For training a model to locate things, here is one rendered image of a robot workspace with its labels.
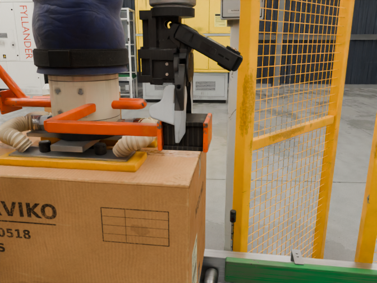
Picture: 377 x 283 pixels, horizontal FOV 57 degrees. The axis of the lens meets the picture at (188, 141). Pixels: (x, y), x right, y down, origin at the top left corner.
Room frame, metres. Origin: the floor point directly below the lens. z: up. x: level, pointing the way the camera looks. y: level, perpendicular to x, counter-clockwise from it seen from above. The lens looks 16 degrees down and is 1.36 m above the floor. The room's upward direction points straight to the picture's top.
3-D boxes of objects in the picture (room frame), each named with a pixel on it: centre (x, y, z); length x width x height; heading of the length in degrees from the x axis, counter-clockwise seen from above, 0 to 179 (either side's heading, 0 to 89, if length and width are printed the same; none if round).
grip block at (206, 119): (0.59, 0.00, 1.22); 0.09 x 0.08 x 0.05; 172
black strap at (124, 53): (0.88, 0.26, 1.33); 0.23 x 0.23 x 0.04
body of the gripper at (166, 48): (0.59, 0.03, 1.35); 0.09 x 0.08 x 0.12; 82
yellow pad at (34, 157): (0.79, 0.28, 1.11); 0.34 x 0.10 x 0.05; 82
